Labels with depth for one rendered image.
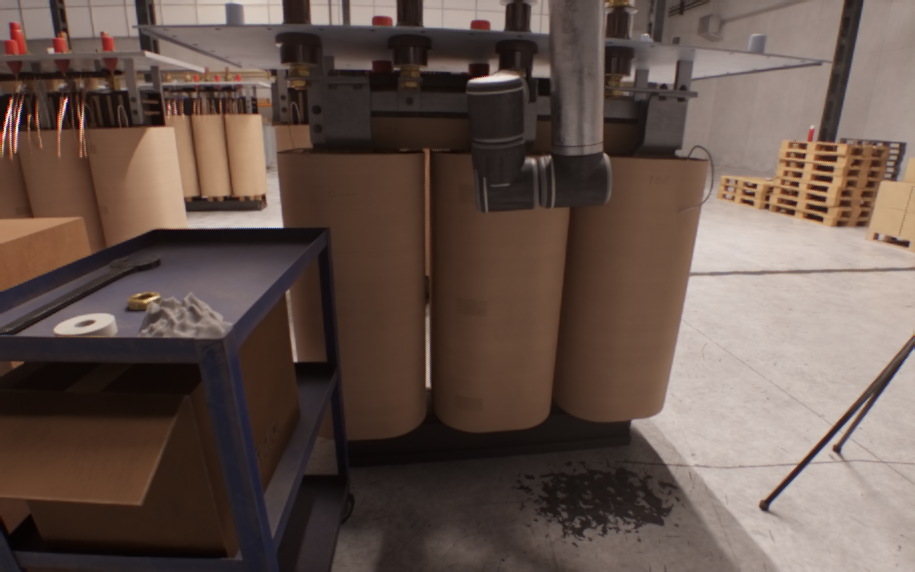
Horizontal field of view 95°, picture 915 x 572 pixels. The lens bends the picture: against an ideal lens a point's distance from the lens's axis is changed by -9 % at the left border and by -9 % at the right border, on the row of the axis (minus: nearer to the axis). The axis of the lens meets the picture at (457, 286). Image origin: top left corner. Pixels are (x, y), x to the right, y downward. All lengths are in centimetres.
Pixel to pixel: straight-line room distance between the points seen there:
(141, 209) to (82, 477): 272
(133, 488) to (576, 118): 88
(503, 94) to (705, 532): 140
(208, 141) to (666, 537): 662
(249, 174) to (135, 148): 377
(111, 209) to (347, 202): 229
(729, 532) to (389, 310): 125
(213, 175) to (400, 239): 591
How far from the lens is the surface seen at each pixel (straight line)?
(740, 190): 963
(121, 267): 108
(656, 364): 166
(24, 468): 74
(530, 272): 135
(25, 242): 138
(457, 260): 133
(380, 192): 125
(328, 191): 126
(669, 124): 149
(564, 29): 93
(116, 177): 331
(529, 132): 132
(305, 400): 121
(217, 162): 707
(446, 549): 151
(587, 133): 94
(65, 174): 351
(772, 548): 178
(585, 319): 153
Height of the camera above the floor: 115
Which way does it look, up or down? 19 degrees down
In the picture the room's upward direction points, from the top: 1 degrees clockwise
